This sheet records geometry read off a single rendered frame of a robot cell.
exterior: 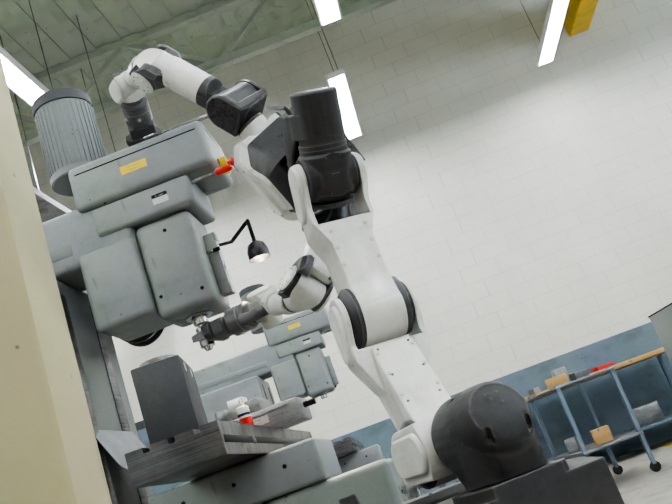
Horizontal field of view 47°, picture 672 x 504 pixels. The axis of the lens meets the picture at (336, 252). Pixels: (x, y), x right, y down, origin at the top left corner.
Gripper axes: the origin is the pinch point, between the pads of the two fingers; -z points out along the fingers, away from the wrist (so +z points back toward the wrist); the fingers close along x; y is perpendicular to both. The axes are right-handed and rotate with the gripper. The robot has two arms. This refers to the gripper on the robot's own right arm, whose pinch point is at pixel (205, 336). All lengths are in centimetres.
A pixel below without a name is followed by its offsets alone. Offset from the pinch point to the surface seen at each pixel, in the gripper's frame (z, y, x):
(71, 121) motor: -16, -83, 15
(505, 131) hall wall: 42, -268, -698
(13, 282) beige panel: 86, 36, 159
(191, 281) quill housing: 6.5, -15.2, 8.5
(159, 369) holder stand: 18, 17, 51
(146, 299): -6.7, -14.5, 14.7
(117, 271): -12.4, -26.3, 17.0
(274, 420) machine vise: 8.0, 31.1, -11.0
